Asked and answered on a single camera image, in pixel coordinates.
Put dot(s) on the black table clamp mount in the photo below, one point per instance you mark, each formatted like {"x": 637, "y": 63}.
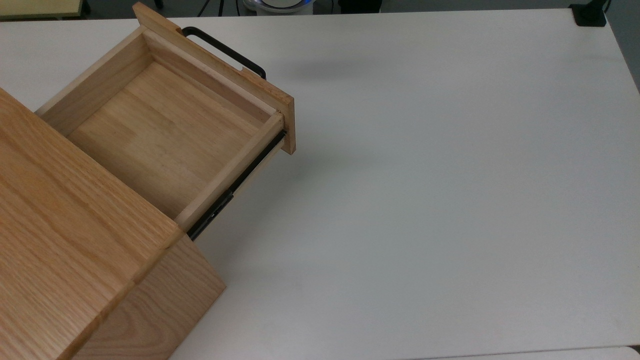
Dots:
{"x": 590, "y": 17}

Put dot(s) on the yellowish wooden side table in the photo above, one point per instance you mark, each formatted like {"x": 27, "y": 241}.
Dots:
{"x": 40, "y": 7}

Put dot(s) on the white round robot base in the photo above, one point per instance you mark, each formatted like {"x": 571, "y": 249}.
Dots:
{"x": 280, "y": 5}

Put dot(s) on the black drawer slide rail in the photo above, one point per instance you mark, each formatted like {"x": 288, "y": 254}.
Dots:
{"x": 220, "y": 205}

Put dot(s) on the wooden two-drawer cabinet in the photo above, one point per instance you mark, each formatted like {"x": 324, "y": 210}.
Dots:
{"x": 60, "y": 225}

